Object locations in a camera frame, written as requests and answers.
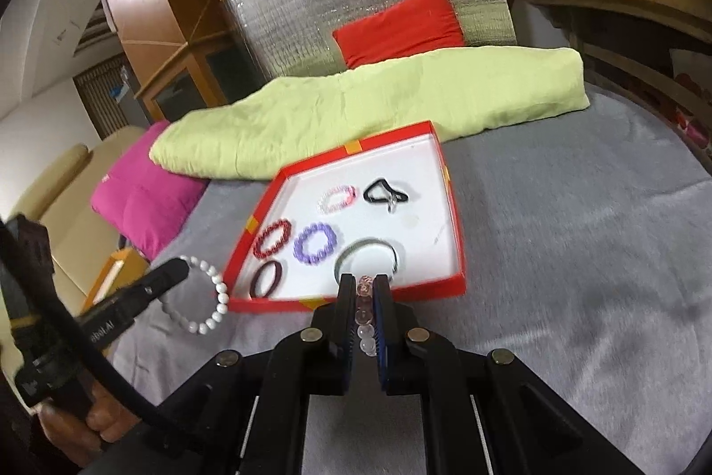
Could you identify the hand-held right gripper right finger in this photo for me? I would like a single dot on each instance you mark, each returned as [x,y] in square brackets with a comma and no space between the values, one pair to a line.
[384,313]

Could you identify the light green folded blanket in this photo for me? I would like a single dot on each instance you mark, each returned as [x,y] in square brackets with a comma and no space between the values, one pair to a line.
[361,107]

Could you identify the beige sofa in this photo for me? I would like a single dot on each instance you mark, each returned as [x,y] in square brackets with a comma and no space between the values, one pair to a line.
[61,208]

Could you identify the magenta pillow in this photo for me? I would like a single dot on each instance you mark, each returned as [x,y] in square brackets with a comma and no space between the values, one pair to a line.
[144,197]

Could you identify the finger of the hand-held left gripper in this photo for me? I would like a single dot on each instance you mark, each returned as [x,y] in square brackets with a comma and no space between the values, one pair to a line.
[161,279]

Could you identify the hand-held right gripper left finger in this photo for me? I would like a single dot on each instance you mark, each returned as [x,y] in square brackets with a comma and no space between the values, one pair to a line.
[347,311]

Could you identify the red cardboard box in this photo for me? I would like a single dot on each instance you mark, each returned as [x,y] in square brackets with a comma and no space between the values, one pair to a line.
[423,208]

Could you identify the person's left hand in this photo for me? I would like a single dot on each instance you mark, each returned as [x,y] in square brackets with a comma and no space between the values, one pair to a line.
[103,419]

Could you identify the silver metal bangle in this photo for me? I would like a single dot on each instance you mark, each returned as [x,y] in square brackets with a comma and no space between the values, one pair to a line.
[347,255]

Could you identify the red cushion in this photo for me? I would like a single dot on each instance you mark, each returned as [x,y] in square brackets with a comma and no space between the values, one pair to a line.
[400,27]

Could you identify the dark red bangle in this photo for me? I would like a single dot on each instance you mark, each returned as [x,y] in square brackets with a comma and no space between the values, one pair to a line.
[258,283]

